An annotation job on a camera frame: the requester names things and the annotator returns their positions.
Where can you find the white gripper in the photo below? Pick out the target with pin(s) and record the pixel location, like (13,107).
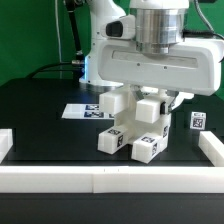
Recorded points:
(192,66)

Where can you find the white chair back frame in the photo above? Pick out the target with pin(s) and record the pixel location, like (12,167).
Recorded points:
(147,110)

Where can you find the white chair seat part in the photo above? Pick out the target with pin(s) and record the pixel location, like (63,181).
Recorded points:
(138,128)

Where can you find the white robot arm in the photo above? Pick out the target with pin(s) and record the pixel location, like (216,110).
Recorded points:
(148,47)

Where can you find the white tagged cube far right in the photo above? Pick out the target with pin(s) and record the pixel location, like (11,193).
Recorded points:
(198,120)

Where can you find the white marker sheet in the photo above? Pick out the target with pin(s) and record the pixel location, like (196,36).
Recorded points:
(84,111)

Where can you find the white block left edge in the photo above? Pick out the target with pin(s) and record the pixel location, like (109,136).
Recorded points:
(6,142)

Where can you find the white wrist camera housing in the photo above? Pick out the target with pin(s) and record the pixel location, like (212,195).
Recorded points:
(123,28)

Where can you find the white obstacle wall bar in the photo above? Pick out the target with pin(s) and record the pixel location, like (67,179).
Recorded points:
(212,147)

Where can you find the white front rail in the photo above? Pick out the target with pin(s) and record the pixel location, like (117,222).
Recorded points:
(93,179)

